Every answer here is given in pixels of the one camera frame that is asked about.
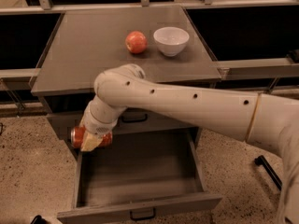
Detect red apple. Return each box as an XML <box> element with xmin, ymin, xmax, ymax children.
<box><xmin>125</xmin><ymin>31</ymin><xmax>148</xmax><ymax>54</ymax></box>

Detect red coke can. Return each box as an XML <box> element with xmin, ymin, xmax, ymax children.
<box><xmin>71</xmin><ymin>126</ymin><xmax>112</xmax><ymax>151</ymax></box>

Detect white ceramic bowl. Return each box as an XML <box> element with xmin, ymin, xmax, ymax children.
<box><xmin>153</xmin><ymin>27</ymin><xmax>190</xmax><ymax>57</ymax></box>

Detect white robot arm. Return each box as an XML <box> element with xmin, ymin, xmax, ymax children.
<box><xmin>80</xmin><ymin>64</ymin><xmax>299</xmax><ymax>224</ymax></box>

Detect metal railing frame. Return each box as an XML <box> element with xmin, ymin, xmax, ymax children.
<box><xmin>1</xmin><ymin>0</ymin><xmax>299</xmax><ymax>92</ymax></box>

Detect grey drawer cabinet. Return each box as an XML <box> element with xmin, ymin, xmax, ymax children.
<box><xmin>30</xmin><ymin>5</ymin><xmax>222</xmax><ymax>161</ymax></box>

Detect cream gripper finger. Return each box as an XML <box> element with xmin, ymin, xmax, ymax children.
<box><xmin>80</xmin><ymin>132</ymin><xmax>103</xmax><ymax>152</ymax></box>

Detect black middle drawer handle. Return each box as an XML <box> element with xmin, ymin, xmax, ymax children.
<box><xmin>129</xmin><ymin>207</ymin><xmax>156</xmax><ymax>221</ymax></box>

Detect closed grey top drawer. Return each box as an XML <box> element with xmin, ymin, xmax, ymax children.
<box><xmin>46</xmin><ymin>109</ymin><xmax>199</xmax><ymax>141</ymax></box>

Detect black top drawer handle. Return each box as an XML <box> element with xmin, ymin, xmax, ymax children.
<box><xmin>121</xmin><ymin>113</ymin><xmax>148</xmax><ymax>123</ymax></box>

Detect black object at bottom left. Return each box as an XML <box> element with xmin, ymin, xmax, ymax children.
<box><xmin>30</xmin><ymin>215</ymin><xmax>44</xmax><ymax>224</ymax></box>

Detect open grey middle drawer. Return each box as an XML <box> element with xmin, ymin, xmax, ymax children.
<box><xmin>57</xmin><ymin>129</ymin><xmax>222</xmax><ymax>224</ymax></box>

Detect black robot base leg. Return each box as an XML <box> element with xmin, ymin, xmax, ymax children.
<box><xmin>254</xmin><ymin>155</ymin><xmax>282</xmax><ymax>190</ymax></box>

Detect black drawer handle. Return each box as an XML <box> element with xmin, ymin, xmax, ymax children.
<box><xmin>121</xmin><ymin>113</ymin><xmax>148</xmax><ymax>123</ymax></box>
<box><xmin>129</xmin><ymin>207</ymin><xmax>156</xmax><ymax>221</ymax></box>

